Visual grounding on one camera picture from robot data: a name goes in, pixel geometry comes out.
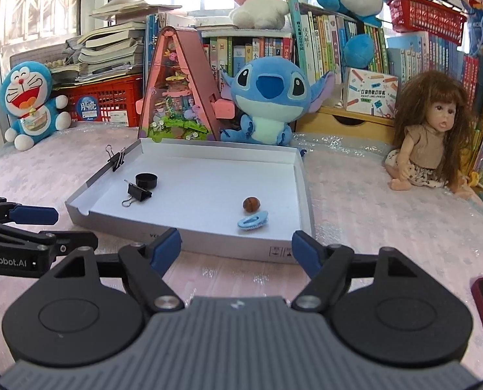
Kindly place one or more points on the grey shallow cardboard box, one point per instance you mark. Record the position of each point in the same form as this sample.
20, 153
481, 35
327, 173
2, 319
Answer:
200, 191

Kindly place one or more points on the red wire basket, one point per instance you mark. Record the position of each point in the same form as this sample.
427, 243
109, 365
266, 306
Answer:
427, 16

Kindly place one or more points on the pink triangular diorama toy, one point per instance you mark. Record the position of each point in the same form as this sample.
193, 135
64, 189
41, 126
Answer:
182, 99

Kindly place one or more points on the small binder clip on box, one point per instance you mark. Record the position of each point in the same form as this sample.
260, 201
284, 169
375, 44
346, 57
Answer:
116, 159

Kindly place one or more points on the large black binder clip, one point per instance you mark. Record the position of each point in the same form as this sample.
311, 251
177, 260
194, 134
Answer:
136, 194

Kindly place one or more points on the blue plush ball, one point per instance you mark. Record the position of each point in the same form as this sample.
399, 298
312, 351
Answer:
359, 51

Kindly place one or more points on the plain light blue clip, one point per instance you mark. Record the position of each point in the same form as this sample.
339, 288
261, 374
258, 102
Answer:
254, 221

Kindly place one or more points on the stack of books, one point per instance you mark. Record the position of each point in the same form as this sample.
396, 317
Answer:
125, 46

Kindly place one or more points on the black round cap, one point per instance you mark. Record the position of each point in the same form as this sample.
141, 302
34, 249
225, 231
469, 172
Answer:
146, 181

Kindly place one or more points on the white pencil print box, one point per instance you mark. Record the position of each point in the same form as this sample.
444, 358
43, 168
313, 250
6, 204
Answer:
370, 93

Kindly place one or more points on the Stitch plush toy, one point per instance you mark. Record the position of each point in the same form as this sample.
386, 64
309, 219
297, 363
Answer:
272, 93

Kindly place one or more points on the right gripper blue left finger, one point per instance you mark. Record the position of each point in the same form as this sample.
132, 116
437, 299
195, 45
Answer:
164, 250

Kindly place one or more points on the long haired baby doll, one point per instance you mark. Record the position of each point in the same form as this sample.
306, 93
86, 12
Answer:
431, 129

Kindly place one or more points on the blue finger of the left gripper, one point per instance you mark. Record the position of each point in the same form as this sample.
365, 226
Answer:
33, 215
68, 241

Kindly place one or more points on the row of shelf books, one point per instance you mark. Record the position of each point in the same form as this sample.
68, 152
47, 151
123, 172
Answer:
326, 42

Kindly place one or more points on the Doraemon plush toy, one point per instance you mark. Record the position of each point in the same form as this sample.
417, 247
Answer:
25, 97

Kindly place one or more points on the small brown nut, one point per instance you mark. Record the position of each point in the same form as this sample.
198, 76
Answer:
251, 204

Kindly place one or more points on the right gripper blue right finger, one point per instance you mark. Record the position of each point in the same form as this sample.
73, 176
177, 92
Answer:
309, 253

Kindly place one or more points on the wooden drawer box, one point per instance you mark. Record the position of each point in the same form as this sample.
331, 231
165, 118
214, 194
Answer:
339, 122

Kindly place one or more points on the red plastic crate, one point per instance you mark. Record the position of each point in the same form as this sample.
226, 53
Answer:
109, 101

